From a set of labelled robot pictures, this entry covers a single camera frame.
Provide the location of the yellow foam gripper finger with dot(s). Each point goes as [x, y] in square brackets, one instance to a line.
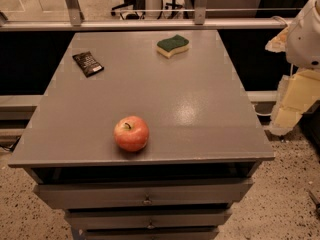
[296, 94]

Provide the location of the black rxbar chocolate wrapper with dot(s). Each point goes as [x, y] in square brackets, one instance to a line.
[87, 63]

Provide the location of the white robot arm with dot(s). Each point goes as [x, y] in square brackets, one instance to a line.
[300, 40]

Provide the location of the grey drawer cabinet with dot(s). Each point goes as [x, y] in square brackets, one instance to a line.
[201, 123]

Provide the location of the grey metal railing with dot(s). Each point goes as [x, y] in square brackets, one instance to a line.
[100, 15]

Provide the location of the green yellow sponge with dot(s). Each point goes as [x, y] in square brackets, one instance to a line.
[172, 46]

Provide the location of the top grey drawer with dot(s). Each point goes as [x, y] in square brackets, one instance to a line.
[83, 196]

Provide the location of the grey drawer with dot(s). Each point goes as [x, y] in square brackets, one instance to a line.
[181, 233]
[83, 196]
[149, 219]

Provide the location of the red apple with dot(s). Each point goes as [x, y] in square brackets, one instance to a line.
[131, 133]

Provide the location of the black office chair base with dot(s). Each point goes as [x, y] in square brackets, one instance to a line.
[128, 4]

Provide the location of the middle grey drawer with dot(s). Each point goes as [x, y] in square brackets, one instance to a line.
[149, 219]

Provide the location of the bottom grey drawer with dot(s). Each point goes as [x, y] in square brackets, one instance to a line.
[181, 233]

